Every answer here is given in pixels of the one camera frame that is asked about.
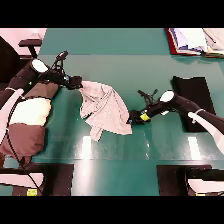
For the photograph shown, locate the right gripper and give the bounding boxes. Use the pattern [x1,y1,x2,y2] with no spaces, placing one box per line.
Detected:
[127,109,152,126]

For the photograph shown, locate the pale grey T-shirt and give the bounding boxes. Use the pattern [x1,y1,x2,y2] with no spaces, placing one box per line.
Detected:
[79,80,133,142]

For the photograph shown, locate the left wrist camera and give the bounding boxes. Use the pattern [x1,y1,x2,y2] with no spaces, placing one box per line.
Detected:
[49,50,70,80]

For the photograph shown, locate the beige garment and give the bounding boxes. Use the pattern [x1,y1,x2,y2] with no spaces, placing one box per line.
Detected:
[202,28,224,52]

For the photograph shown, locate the brown garment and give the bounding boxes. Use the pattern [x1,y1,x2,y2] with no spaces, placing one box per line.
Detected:
[23,82,60,101]
[0,122,47,166]

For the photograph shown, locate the white garment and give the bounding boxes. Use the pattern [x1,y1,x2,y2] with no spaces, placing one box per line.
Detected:
[9,97,53,127]
[169,28,210,53]

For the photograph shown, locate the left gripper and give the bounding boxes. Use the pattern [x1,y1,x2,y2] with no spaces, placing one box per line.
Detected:
[67,75,84,91]

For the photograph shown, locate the black garment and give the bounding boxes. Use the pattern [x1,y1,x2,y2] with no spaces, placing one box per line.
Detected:
[171,75,217,133]

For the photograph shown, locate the black cable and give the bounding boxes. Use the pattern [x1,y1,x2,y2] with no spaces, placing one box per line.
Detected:
[4,99,46,197]

